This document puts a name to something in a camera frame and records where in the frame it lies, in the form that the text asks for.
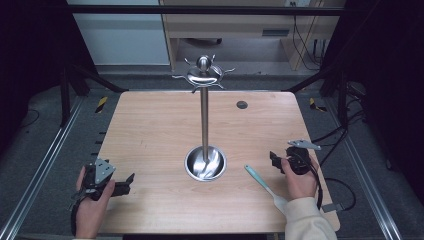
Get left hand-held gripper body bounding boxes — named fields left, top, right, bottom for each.
left=79, top=158, right=118, bottom=202

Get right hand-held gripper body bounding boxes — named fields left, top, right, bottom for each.
left=285, top=139, right=323, bottom=176

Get white spatula with teal handle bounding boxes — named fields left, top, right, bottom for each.
left=244, top=164, right=290, bottom=215

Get steel utensil rack with hooks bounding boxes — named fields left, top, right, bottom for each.
left=171, top=54, right=236, bottom=183

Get person's right hand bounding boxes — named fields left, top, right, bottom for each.
left=280, top=156, right=320, bottom=203

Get person's left hand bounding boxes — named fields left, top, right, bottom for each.
left=74, top=165, right=116, bottom=240

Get yellow black floor tape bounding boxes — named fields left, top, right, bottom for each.
left=308, top=97, right=328, bottom=114
left=94, top=95, right=109, bottom=114

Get black curtain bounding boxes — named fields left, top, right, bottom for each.
left=0, top=0, right=98, bottom=158
left=321, top=0, right=424, bottom=198

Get light wooden desk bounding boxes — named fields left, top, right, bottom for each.
left=159, top=0, right=346, bottom=72

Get white cabinet panel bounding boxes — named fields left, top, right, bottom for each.
left=66, top=0, right=171, bottom=66

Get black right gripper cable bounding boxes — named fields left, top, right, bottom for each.
left=308, top=156, right=357, bottom=212

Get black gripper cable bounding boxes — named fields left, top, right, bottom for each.
left=69, top=191, right=84, bottom=237
left=308, top=156, right=357, bottom=212

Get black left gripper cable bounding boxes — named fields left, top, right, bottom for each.
left=69, top=191, right=84, bottom=237

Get black floor cables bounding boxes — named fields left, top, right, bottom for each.
left=310, top=81, right=368, bottom=168

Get aluminium floor rail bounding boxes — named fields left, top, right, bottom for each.
left=0, top=95, right=85, bottom=240
left=323, top=97, right=404, bottom=240

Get grey cable plug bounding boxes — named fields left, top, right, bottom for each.
left=321, top=203, right=344, bottom=214

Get black metal frame stand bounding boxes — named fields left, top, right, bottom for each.
left=285, top=61, right=351, bottom=128
left=59, top=63, right=130, bottom=128

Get black hanging desk cables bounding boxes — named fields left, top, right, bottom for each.
left=291, top=1, right=326, bottom=72

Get black horizontal frame bar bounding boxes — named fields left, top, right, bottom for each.
left=65, top=4, right=346, bottom=17

